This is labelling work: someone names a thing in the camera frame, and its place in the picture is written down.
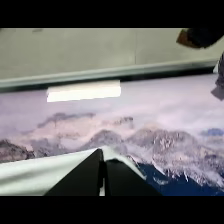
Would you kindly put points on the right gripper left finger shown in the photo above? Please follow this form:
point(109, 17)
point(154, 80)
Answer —
point(85, 178)

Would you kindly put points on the black garment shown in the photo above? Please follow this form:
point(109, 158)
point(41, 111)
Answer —
point(203, 36)

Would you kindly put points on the grey garment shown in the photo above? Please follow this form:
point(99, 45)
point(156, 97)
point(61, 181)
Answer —
point(220, 83)

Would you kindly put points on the silver frame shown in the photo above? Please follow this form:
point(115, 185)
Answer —
point(100, 74)

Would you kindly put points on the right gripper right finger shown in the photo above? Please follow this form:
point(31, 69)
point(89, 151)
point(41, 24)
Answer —
point(125, 181)

